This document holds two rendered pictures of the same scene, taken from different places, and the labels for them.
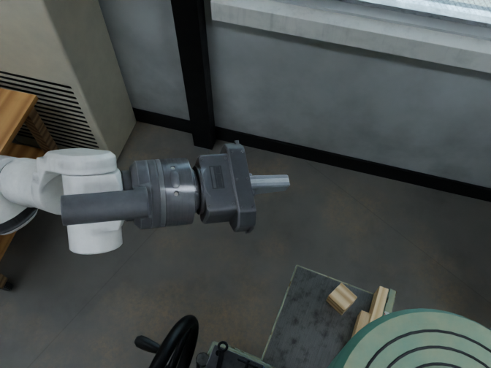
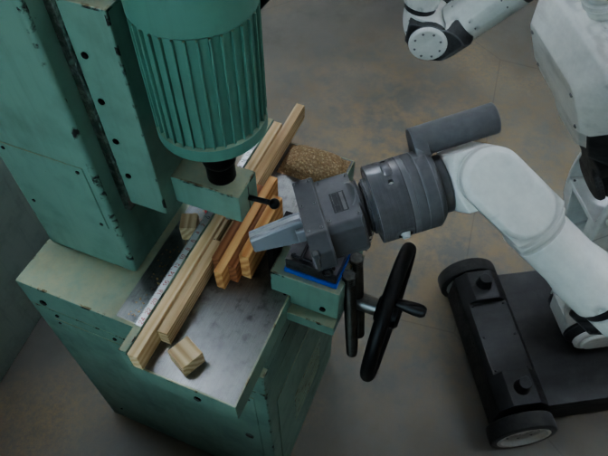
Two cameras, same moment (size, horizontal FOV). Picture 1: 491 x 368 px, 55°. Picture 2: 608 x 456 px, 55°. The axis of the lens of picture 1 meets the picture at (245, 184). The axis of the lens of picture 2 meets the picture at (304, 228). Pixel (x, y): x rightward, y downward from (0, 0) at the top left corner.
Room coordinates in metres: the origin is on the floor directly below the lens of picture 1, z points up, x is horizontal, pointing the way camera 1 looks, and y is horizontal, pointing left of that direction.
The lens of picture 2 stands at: (0.71, 0.00, 1.85)
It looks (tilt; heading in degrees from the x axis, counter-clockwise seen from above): 53 degrees down; 180
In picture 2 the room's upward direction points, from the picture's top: straight up
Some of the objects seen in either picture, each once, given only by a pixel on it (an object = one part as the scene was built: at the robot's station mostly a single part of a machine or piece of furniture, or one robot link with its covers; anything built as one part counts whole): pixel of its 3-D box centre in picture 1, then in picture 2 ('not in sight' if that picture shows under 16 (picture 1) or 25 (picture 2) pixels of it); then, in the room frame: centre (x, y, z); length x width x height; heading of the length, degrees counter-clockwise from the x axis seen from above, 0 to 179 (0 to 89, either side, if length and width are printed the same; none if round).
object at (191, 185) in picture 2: not in sight; (215, 187); (0.01, -0.16, 1.03); 0.14 x 0.07 x 0.09; 68
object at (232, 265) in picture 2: not in sight; (251, 241); (0.06, -0.10, 0.93); 0.16 x 0.02 x 0.05; 158
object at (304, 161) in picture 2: not in sight; (314, 161); (-0.16, 0.02, 0.92); 0.14 x 0.09 x 0.04; 68
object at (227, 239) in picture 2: not in sight; (240, 227); (0.03, -0.13, 0.92); 0.20 x 0.02 x 0.05; 158
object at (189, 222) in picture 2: not in sight; (190, 226); (-0.05, -0.25, 0.82); 0.04 x 0.04 x 0.04; 0
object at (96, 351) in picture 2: not in sight; (212, 335); (-0.02, -0.26, 0.35); 0.58 x 0.45 x 0.71; 68
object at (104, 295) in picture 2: not in sight; (189, 254); (-0.02, -0.26, 0.76); 0.57 x 0.45 x 0.09; 68
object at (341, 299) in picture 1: (341, 299); (186, 356); (0.30, -0.20, 0.92); 0.04 x 0.04 x 0.04; 43
